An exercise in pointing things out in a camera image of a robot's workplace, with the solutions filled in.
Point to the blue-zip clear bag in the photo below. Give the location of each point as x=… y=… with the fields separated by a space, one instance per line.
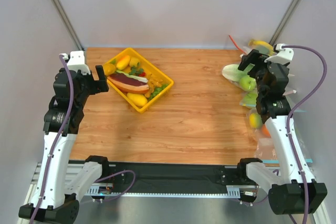
x=285 y=149

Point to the fake green cabbage leaf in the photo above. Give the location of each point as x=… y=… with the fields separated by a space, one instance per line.
x=231 y=72

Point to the fake yellow banana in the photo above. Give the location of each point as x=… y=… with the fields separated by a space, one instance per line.
x=262 y=46

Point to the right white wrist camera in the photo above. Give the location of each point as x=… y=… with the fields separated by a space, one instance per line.
x=282 y=55

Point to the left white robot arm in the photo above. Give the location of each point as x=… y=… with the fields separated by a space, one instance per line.
x=56 y=140

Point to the fake cherry tomatoes sprig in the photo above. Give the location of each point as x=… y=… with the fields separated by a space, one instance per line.
x=137 y=72

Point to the clear zip top bag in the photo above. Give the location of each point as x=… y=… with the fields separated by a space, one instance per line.
x=263 y=78

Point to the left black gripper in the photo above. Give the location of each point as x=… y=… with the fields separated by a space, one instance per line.
x=92 y=83

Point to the fake orange-yellow mango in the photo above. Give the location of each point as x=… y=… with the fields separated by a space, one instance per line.
x=123 y=62

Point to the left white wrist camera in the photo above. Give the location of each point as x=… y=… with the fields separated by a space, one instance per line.
x=76 y=61

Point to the green fake apple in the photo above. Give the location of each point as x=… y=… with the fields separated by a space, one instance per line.
x=247 y=83

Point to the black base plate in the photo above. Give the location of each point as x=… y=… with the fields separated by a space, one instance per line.
x=176 y=179

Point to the yellow fake mango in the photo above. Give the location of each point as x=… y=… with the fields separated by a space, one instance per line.
x=138 y=99

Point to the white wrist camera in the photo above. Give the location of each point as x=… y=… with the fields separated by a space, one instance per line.
x=282 y=55
x=76 y=61

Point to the yellow plastic tray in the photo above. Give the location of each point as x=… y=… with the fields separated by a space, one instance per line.
x=149 y=68

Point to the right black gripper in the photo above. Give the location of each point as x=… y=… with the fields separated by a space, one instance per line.
x=258 y=61

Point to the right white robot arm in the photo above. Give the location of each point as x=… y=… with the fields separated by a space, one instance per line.
x=296 y=190

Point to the fake ginger root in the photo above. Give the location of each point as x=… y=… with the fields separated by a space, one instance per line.
x=153 y=83

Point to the bag with yellow-green fruit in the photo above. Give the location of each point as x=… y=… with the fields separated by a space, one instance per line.
x=255 y=122

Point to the aluminium frame rail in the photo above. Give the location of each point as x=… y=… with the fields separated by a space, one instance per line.
x=118 y=184

